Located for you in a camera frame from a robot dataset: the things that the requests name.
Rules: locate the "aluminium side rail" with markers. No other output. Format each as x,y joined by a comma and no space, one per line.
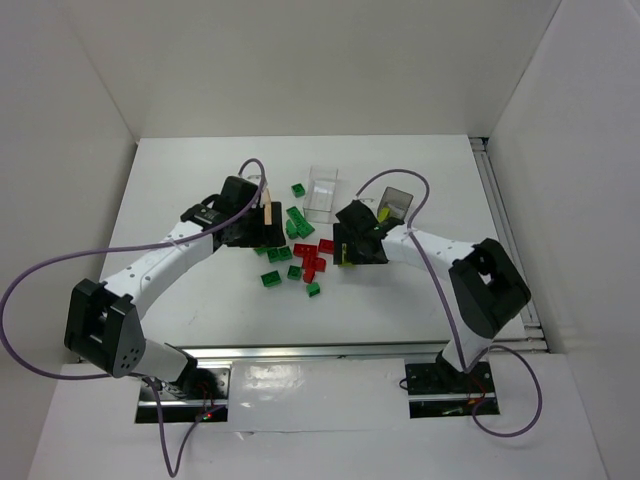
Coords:
535,337

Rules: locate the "green sloped lego front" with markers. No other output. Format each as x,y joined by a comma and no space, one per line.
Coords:
313,289

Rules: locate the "aluminium front rail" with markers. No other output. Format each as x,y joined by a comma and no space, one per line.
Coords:
310,351

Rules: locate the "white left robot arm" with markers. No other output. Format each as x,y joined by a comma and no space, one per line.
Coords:
104,324

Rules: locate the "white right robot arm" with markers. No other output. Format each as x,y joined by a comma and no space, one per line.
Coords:
488,289

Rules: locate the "long green lego brick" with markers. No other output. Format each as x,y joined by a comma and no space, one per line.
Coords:
303,228

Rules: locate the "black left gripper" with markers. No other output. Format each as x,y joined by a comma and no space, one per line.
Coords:
273,226

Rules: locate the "small red lego brick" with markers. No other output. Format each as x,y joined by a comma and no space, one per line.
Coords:
308,276

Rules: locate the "red lego flat plate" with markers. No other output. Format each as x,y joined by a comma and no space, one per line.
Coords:
305,251

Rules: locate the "red sloped lego brick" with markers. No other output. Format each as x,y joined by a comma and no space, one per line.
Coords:
315,263

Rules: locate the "clear plastic container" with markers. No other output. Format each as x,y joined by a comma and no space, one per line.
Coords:
319,198

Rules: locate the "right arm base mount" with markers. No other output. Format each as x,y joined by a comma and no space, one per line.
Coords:
433,394

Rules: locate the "lime sloped lego brick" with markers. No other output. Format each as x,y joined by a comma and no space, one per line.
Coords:
383,215

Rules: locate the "small green lego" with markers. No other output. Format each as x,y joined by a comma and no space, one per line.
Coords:
298,190

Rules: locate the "green square lego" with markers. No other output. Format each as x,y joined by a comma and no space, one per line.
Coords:
294,272

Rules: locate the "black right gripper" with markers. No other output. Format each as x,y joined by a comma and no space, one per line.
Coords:
341,248

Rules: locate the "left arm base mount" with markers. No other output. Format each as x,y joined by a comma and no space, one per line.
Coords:
206,397

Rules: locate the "long red lego brick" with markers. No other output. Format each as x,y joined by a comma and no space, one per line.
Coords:
326,246

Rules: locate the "smoky grey plastic container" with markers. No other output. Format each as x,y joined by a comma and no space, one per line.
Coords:
398,201

